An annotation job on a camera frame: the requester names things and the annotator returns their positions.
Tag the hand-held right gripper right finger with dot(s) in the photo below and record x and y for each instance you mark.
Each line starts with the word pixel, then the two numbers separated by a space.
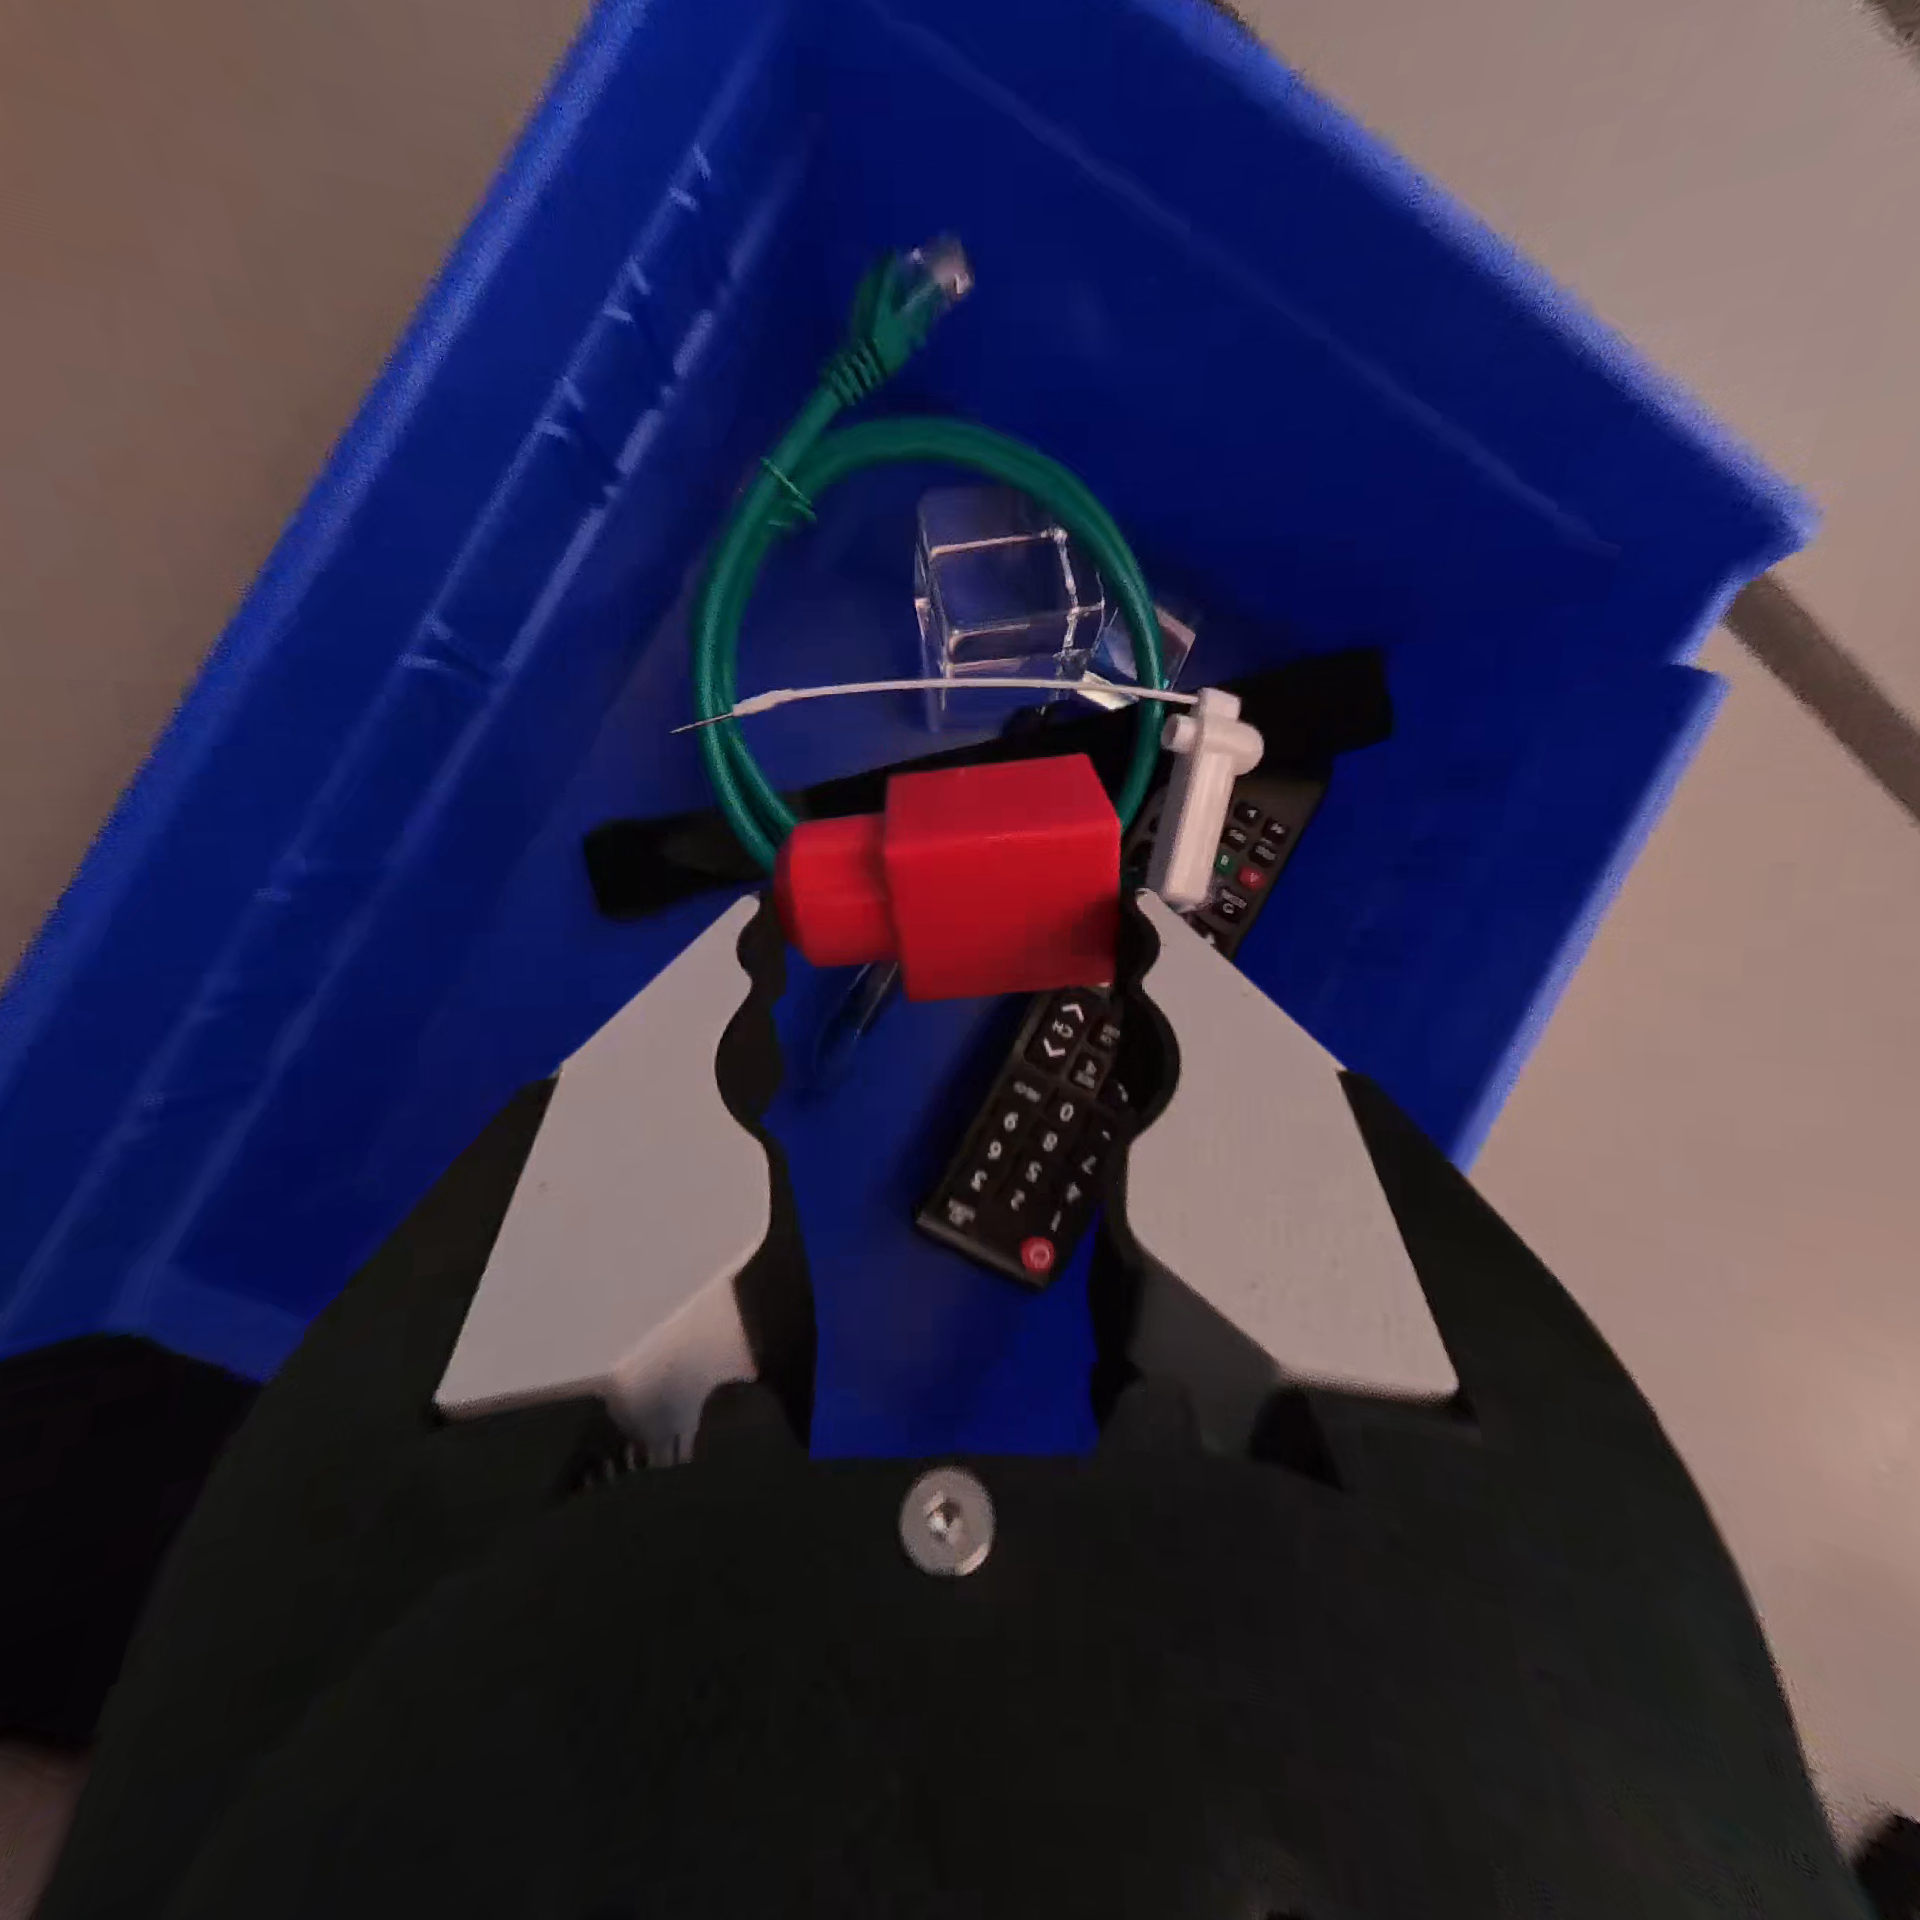
pixel 1290 1214

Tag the black remote control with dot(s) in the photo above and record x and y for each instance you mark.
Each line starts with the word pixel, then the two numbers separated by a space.
pixel 1037 1142

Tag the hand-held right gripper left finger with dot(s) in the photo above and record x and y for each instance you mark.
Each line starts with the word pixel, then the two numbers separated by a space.
pixel 615 1200

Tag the large blue plastic bin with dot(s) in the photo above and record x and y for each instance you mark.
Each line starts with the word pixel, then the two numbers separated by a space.
pixel 451 674

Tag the clear acrylic cube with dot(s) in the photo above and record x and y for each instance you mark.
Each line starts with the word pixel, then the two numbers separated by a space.
pixel 1005 599

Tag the red plastic block with peg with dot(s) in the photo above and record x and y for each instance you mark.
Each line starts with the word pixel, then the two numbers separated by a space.
pixel 991 878

